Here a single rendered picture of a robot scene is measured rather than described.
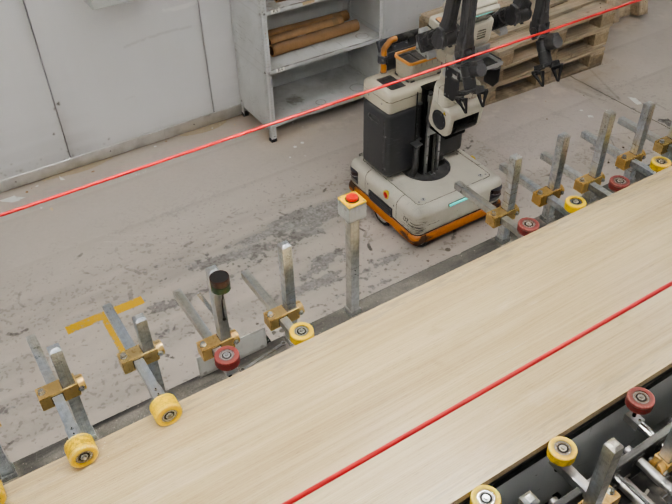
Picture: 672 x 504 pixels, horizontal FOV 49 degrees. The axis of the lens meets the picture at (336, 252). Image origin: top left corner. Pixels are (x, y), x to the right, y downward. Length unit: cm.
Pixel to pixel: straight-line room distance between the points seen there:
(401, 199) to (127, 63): 194
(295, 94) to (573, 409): 352
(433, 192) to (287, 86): 173
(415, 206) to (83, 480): 238
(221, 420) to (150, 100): 314
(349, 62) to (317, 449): 392
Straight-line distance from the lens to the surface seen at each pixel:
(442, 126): 383
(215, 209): 449
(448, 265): 300
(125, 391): 359
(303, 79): 549
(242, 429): 222
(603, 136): 327
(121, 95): 496
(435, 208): 400
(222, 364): 238
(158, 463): 220
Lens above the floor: 268
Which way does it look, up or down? 41 degrees down
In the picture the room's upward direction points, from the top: 1 degrees counter-clockwise
